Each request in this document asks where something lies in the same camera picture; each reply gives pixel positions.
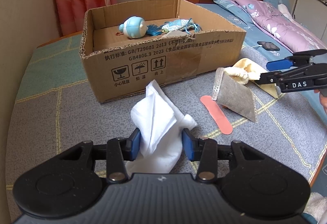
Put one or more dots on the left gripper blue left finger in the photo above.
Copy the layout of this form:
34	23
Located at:
132	146

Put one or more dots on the pink orange shoe insole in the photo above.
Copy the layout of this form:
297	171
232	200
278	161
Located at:
217	115

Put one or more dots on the cream scrunchie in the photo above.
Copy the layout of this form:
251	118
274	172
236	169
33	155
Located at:
240	75

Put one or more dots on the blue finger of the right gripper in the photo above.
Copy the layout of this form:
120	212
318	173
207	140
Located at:
279	63
269	78

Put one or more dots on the blue patterned sachet with tassel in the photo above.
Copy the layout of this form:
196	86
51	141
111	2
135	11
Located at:
183	25

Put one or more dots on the blue white round toy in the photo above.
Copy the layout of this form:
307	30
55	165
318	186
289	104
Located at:
134	27

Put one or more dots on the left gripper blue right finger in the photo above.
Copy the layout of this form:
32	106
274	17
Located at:
192	146

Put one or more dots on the cardboard box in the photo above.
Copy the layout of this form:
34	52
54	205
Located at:
117	66

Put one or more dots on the black smartphone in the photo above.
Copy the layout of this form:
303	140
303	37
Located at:
269	46

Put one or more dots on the purple floral quilt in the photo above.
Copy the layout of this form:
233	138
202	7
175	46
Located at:
293	35

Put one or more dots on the grey fabric sachet pouch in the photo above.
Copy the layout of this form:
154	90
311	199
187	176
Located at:
234	96

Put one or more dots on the blue floral bed sheet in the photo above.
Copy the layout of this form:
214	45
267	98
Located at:
232	11

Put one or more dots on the right hand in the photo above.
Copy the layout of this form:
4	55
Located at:
322	99

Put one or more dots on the white sock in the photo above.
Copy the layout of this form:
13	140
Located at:
160	123

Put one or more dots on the cream yellow cloth bag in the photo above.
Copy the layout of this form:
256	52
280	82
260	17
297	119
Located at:
254	71

